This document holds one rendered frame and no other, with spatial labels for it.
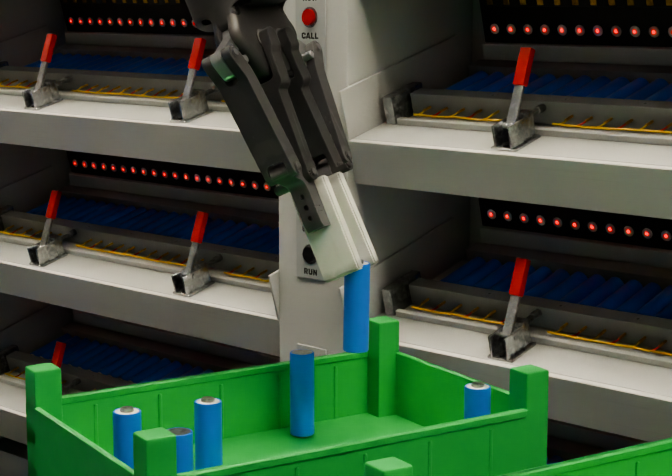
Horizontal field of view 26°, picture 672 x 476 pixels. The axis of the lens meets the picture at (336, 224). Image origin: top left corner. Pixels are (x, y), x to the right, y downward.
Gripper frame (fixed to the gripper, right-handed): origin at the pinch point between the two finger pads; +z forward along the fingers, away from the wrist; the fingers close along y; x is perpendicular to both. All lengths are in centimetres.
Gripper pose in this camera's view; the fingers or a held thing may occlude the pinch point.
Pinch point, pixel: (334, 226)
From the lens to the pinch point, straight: 102.4
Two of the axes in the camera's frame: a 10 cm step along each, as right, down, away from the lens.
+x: 8.0, -3.6, -4.9
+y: -4.7, 1.4, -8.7
